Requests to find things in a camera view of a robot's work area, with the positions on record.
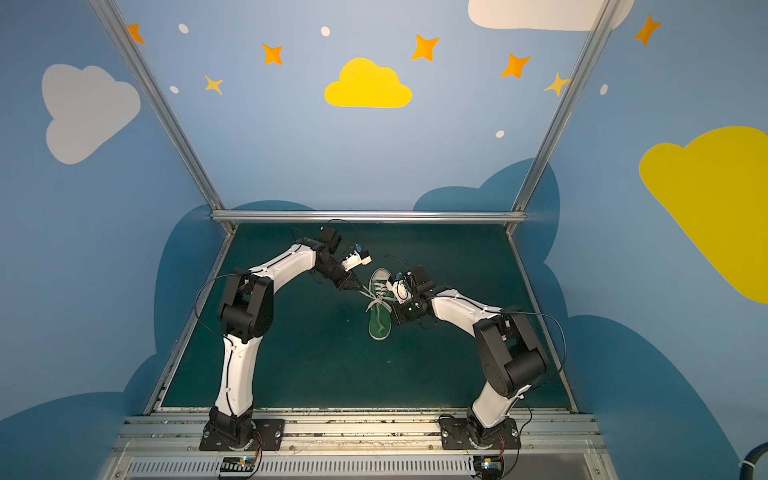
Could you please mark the controller board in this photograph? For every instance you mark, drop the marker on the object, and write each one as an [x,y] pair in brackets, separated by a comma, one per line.
[239,467]
[487,468]

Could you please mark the back aluminium frame bar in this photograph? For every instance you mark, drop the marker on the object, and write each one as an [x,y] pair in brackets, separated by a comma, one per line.
[420,217]

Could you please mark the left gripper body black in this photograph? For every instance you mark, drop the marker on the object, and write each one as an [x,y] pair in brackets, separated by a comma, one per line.
[345,278]

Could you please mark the right aluminium frame post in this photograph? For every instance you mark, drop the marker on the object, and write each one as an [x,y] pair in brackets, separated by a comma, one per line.
[583,68]

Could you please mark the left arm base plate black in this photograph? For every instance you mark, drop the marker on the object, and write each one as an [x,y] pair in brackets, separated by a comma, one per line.
[242,435]

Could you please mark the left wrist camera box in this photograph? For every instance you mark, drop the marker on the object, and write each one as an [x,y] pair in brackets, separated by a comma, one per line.
[356,256]

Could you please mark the left controller board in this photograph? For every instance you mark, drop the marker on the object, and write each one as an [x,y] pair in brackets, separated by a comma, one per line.
[239,467]

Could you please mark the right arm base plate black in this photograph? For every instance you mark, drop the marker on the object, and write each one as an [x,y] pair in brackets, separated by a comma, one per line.
[459,433]

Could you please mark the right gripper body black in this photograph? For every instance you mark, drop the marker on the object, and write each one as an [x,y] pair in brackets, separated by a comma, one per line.
[405,305]

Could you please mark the right controller board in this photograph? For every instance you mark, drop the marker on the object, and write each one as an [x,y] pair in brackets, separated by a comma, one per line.
[487,468]

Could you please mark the green canvas sneaker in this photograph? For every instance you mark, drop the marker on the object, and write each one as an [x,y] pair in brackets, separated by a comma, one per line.
[380,321]

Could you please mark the left aluminium frame post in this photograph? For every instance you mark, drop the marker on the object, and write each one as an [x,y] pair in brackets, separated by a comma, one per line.
[113,22]

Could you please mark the front aluminium rail bed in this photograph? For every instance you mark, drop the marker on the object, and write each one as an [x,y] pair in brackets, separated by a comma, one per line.
[361,444]

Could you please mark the aluminium frame post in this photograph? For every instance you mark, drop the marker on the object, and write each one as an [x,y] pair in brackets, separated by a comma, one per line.
[583,68]
[113,22]

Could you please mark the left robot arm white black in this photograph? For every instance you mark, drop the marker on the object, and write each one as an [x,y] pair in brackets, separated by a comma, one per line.
[247,311]

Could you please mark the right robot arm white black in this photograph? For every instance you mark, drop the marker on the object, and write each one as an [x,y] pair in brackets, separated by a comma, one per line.
[511,355]

